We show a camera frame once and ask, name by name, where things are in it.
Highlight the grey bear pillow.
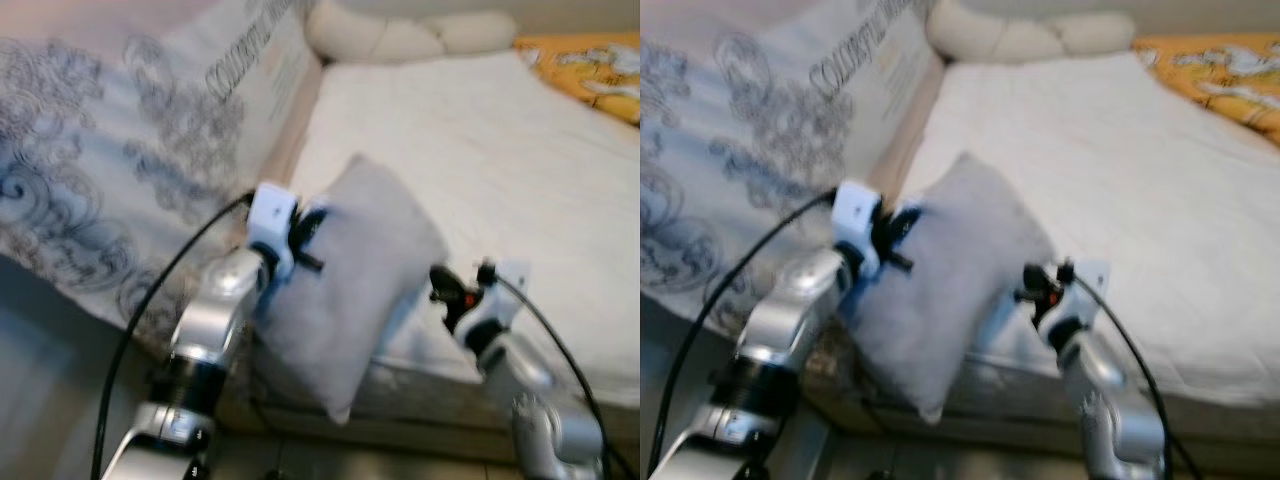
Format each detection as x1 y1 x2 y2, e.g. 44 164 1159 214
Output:
250 152 452 427
840 152 1057 427

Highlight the beige padded bed edge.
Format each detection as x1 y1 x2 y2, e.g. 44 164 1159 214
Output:
880 55 947 197

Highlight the grey quilted mattress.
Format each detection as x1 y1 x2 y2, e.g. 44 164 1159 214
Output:
250 352 641 433
800 345 1280 441

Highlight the white quilted mattress pad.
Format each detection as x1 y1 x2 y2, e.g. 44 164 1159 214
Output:
290 50 641 407
900 50 1280 407

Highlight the beige bed base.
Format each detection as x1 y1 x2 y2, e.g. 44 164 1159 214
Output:
800 400 1280 471
215 395 641 466

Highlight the white printed headboard cushion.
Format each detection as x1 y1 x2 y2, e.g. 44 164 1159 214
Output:
0 0 323 343
640 0 943 343

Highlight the cream long bolster pillow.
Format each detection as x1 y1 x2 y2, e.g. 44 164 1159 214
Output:
305 0 519 67
925 0 1139 67

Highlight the yellow cartoon print blanket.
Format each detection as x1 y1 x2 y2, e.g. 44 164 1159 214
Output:
512 32 641 127
1132 32 1280 151

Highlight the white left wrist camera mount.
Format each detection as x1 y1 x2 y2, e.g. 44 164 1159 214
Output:
246 182 302 277
832 180 882 277

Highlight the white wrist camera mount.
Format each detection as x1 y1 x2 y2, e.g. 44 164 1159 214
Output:
1055 260 1112 343
470 262 532 347
832 180 882 277
246 182 302 277

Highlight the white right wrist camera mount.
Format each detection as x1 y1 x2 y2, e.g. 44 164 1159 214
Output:
1055 260 1112 343
470 262 532 347

